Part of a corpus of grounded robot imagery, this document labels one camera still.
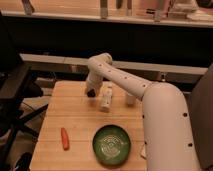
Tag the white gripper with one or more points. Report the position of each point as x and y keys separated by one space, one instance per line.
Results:
x=93 y=81

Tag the black eraser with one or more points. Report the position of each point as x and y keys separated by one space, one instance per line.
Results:
x=91 y=93

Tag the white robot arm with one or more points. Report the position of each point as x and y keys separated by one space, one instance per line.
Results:
x=169 y=142

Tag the white cup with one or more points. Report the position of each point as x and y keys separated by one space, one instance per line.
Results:
x=130 y=99

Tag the orange carrot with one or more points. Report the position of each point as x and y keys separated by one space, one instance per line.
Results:
x=64 y=139

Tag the green plate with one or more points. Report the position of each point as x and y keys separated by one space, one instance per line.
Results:
x=111 y=145

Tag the black office chair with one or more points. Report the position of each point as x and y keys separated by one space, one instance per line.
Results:
x=16 y=83

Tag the grey cabinet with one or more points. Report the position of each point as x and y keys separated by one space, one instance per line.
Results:
x=201 y=110

